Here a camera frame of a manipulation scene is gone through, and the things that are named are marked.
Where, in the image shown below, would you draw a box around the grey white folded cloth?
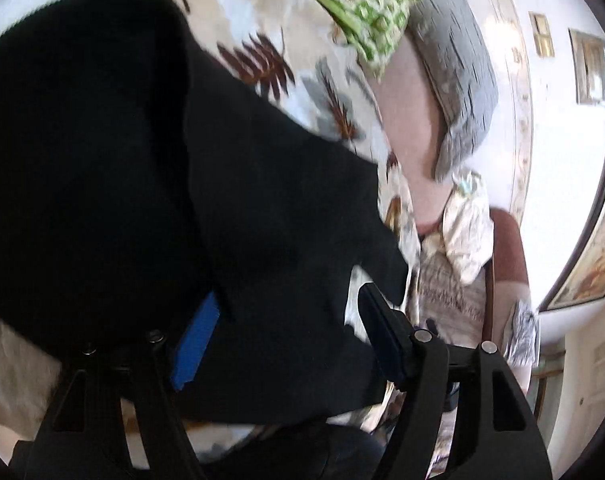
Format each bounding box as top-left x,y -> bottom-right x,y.
502,299 -> 540,367

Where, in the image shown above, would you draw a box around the framed wall mirror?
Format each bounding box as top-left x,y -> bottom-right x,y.
568,28 -> 605,106

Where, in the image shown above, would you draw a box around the pink bed sheet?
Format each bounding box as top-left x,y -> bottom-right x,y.
368,35 -> 453,236

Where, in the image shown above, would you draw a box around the cream floral pillow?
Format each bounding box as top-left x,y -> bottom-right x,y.
421,168 -> 494,285

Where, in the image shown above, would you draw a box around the framed picture on wall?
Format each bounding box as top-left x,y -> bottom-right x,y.
540,167 -> 605,312

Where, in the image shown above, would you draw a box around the grey quilted pillow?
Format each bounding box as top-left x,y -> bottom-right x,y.
407,0 -> 499,182

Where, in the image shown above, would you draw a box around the brass wall switch plate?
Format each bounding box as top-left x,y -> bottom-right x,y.
529,12 -> 555,58

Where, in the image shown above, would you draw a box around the leaf print fleece blanket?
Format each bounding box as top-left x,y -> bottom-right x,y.
0,0 -> 419,462

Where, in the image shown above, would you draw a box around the striped floral bedspread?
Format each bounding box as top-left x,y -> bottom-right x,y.
406,253 -> 489,478

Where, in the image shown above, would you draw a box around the black pants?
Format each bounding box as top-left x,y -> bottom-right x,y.
0,0 -> 409,424

